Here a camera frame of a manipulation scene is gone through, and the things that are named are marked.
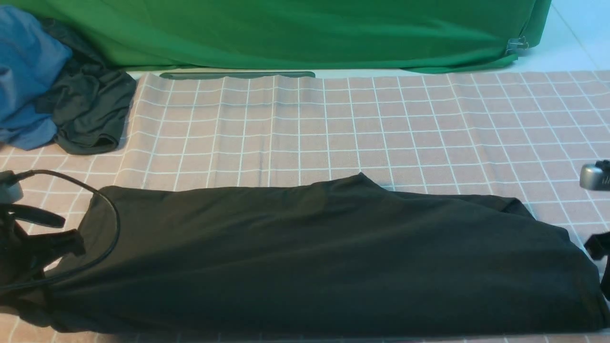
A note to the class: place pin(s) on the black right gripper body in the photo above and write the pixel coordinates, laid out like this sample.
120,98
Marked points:
605,280

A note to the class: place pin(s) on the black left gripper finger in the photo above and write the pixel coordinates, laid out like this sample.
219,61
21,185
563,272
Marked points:
47,248
37,216

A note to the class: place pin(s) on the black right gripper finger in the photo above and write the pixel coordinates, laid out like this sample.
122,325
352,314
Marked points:
598,246

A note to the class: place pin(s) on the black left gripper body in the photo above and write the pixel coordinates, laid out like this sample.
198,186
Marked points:
17,275

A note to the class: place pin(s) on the dark gray long-sleeve top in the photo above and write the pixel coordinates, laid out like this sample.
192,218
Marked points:
344,257

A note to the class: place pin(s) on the dark crumpled garment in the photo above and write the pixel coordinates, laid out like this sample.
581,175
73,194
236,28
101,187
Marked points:
89,102

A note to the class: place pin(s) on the pink checkered tablecloth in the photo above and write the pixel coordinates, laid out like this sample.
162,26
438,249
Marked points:
522,135

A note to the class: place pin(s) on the blue crumpled garment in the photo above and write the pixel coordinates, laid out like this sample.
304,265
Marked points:
30,61

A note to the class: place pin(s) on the metal binder clip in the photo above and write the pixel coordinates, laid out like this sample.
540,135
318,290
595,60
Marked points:
517,44

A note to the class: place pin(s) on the green backdrop cloth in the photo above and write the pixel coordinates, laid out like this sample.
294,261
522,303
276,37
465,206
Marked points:
428,36

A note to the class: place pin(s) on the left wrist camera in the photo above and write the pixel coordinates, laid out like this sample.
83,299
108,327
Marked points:
10,188

